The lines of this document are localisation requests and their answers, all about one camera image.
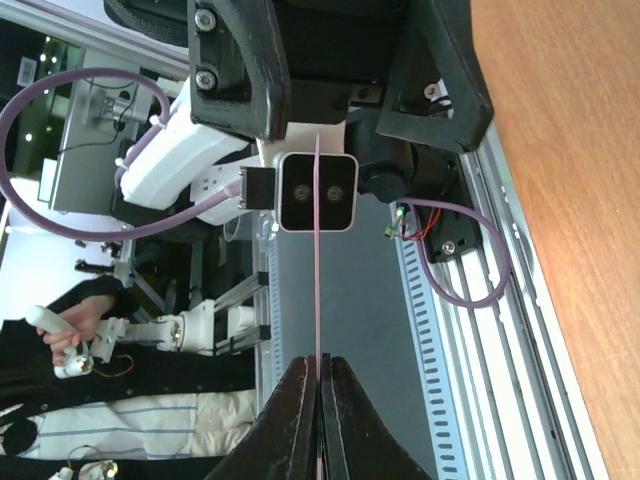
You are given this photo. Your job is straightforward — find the operator hand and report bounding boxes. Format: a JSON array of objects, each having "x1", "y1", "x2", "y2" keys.
[{"x1": 36, "y1": 295, "x2": 115, "y2": 366}]

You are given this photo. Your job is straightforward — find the aluminium rail base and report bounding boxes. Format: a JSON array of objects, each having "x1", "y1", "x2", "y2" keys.
[{"x1": 436, "y1": 128, "x2": 607, "y2": 479}]

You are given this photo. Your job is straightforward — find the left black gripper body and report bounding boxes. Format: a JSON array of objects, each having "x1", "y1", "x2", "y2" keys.
[{"x1": 274, "y1": 1, "x2": 409, "y2": 124}]

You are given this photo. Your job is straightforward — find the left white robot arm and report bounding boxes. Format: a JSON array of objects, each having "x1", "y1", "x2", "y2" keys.
[{"x1": 104, "y1": 1, "x2": 494, "y2": 232}]

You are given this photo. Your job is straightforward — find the red VIP credit card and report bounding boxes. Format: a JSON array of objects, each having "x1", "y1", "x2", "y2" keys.
[{"x1": 312, "y1": 131, "x2": 324, "y2": 480}]

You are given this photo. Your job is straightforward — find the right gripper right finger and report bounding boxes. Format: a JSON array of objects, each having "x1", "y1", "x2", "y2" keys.
[{"x1": 319, "y1": 353, "x2": 430, "y2": 480}]

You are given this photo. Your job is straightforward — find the white teleoperation handle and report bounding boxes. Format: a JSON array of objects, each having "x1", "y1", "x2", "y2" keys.
[{"x1": 24, "y1": 304, "x2": 96, "y2": 381}]

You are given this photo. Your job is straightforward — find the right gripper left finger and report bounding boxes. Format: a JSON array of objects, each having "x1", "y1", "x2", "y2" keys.
[{"x1": 207, "y1": 356, "x2": 317, "y2": 480}]

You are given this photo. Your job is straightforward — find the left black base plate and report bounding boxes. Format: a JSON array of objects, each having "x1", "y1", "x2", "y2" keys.
[{"x1": 393, "y1": 202, "x2": 482, "y2": 264}]

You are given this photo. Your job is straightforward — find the left aluminium frame post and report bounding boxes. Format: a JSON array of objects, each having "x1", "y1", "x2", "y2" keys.
[{"x1": 1, "y1": 0, "x2": 189, "y2": 79}]

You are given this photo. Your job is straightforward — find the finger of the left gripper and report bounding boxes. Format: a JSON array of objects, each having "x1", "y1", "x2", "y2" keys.
[
  {"x1": 187, "y1": 1, "x2": 291, "y2": 141},
  {"x1": 377, "y1": 1, "x2": 494, "y2": 153}
]

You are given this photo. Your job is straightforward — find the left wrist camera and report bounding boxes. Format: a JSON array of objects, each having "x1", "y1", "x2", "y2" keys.
[{"x1": 238, "y1": 122, "x2": 361, "y2": 235}]

